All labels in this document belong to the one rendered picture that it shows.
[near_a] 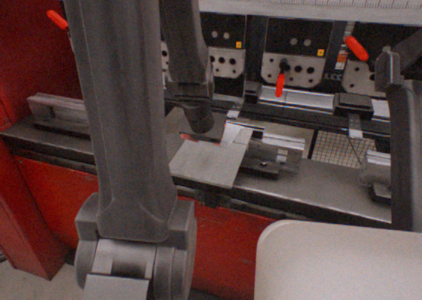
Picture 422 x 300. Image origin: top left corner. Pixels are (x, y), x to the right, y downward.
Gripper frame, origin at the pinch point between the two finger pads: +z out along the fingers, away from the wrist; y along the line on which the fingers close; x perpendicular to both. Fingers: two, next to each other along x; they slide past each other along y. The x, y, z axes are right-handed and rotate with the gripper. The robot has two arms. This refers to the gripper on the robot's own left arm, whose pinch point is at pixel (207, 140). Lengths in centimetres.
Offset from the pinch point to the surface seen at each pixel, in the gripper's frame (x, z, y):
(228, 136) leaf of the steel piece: -7.9, 11.8, -2.5
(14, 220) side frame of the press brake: 31, 49, 86
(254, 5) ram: -28.5, -17.8, -6.4
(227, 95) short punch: -18.9, 6.3, 0.1
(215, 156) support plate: 1.0, 7.1, -1.5
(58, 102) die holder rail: -13, 18, 66
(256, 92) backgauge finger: -33.7, 23.5, -5.8
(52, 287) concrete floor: 56, 91, 83
